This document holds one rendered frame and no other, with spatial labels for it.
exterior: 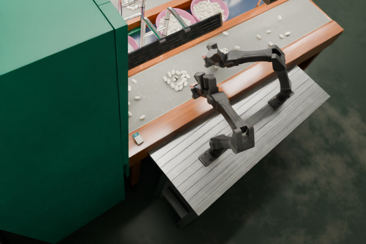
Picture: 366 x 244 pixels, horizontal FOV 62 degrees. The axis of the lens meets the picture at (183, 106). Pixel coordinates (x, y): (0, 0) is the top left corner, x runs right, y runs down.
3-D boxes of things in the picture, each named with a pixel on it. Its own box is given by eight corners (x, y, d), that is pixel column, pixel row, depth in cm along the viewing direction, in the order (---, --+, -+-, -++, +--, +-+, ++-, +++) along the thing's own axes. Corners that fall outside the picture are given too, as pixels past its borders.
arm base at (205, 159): (200, 153, 162) (208, 163, 161) (226, 132, 170) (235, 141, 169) (197, 157, 169) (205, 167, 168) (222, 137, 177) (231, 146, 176)
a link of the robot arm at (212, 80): (197, 77, 151) (208, 83, 141) (212, 72, 154) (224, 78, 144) (200, 98, 156) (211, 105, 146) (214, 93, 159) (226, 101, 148)
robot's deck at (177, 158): (327, 99, 207) (330, 96, 203) (196, 217, 159) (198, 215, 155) (236, 13, 230) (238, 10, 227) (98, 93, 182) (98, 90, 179)
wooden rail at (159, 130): (329, 46, 237) (344, 29, 221) (124, 170, 169) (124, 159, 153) (318, 35, 241) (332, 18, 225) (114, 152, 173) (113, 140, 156)
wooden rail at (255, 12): (297, 2, 243) (304, -9, 233) (87, 105, 175) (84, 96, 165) (292, -2, 245) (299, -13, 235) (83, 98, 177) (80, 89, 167)
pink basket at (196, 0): (232, 25, 218) (236, 15, 210) (203, 38, 208) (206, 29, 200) (209, 0, 226) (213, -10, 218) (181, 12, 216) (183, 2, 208)
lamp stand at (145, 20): (179, 75, 192) (192, 26, 152) (152, 89, 184) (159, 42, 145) (163, 54, 197) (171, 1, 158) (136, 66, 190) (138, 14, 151)
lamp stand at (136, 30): (145, 31, 203) (149, -25, 164) (119, 42, 196) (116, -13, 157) (130, 12, 209) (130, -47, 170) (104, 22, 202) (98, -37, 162)
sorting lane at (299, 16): (329, 22, 229) (330, 20, 227) (113, 144, 160) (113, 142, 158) (301, -4, 237) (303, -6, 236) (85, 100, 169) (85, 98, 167)
